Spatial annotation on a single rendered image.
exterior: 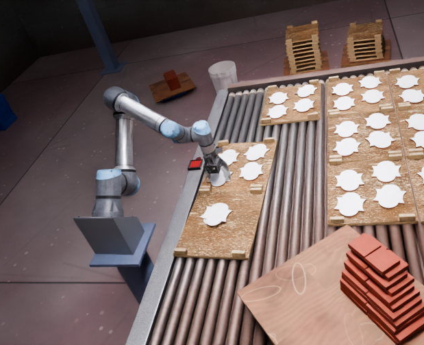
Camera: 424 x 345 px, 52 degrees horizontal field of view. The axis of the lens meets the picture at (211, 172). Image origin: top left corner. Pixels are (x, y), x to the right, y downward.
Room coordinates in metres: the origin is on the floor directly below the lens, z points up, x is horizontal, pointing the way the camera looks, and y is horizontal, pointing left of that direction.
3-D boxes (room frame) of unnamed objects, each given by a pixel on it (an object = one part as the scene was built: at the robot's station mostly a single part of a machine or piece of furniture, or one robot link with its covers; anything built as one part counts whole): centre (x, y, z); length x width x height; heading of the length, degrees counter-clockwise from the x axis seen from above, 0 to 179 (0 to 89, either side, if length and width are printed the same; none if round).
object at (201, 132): (1.77, -0.02, 1.24); 0.09 x 0.08 x 0.11; 64
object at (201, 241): (1.48, 0.03, 0.93); 0.41 x 0.35 x 0.02; 153
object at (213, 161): (1.77, -0.02, 1.08); 0.09 x 0.08 x 0.12; 154
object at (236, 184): (1.85, -0.15, 0.93); 0.41 x 0.35 x 0.02; 154
